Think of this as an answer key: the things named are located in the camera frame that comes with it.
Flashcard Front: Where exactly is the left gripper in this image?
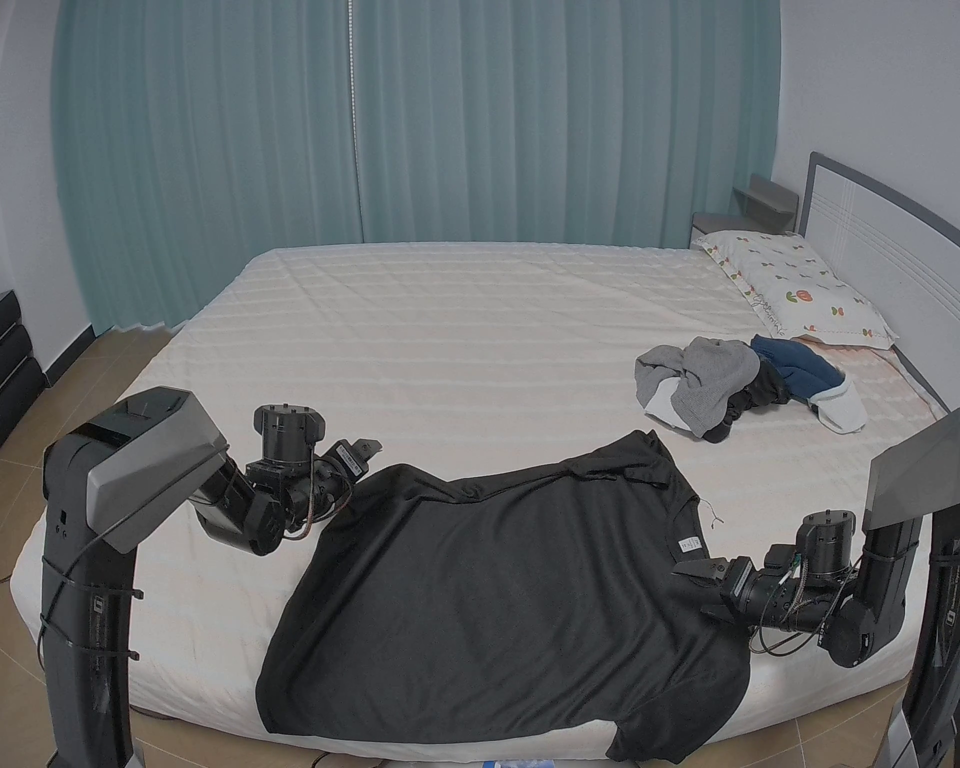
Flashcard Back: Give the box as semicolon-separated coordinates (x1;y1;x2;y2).
327;437;385;487

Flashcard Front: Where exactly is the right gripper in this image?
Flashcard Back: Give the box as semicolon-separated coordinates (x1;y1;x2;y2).
672;558;790;630

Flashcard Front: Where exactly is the black T-shirt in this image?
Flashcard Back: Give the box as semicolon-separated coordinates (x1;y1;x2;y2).
255;429;754;763

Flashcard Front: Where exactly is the bed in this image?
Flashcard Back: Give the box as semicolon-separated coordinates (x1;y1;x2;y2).
11;150;960;760

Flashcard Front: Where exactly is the pile of clothes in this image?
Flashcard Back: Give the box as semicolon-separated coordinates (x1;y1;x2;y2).
633;335;868;444

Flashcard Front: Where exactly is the white printed pillow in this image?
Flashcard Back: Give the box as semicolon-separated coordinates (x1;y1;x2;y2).
690;228;901;352

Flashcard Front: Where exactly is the blue-green curtain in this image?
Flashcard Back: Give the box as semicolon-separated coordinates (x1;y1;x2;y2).
351;0;781;249
52;0;363;333

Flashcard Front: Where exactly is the black chest of drawers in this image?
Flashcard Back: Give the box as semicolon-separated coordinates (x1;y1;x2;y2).
0;288;51;448

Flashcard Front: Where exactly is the grey bedside table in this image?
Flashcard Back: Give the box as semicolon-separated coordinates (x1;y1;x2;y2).
690;174;801;240

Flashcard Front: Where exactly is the black cable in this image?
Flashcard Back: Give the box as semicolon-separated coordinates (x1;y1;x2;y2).
748;621;832;660

